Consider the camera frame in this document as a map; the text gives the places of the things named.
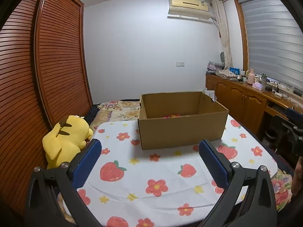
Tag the wooden cabinet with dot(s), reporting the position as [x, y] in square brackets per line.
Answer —
[236, 101]

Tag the strawberry printed cloth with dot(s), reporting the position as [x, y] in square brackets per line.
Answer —
[165, 170]

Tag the pink thermos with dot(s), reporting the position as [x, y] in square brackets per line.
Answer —
[251, 76]

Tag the trash bin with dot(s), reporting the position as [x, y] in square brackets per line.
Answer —
[271, 137]

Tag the purple printed box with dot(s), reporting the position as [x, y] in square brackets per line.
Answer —
[214, 66]

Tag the cardboard box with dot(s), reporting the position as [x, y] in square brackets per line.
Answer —
[180, 132]

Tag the grey window blind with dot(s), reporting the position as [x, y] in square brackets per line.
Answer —
[274, 42]

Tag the yellow plush toy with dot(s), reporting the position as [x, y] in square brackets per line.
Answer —
[64, 141]

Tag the wall air conditioner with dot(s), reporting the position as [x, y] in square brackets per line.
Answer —
[189, 7]

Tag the blue box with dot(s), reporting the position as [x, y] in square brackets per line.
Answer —
[234, 70]

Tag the beige curtain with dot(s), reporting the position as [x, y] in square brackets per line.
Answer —
[223, 33]

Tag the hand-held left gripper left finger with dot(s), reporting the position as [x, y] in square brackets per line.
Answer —
[87, 163]

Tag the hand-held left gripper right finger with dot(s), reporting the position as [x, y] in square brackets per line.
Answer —
[213, 165]

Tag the small white fan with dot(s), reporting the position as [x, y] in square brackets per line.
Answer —
[222, 58]

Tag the wooden window frame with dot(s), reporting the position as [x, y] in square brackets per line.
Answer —
[242, 35]

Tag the orange snack packet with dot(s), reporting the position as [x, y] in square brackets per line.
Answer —
[175, 116]

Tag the person's right hand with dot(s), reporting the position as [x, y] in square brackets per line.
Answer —
[297, 177]

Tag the white power strip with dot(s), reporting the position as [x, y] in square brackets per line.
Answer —
[277, 94]

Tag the wooden slatted wardrobe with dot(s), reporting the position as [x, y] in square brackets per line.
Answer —
[59, 63]

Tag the patterned fabric bag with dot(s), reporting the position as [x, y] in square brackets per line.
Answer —
[226, 73]

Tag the white paper bag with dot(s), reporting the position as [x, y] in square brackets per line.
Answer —
[211, 94]

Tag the pink tissue box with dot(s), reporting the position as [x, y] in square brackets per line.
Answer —
[258, 86]

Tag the white light switch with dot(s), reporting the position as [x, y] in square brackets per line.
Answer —
[180, 63]

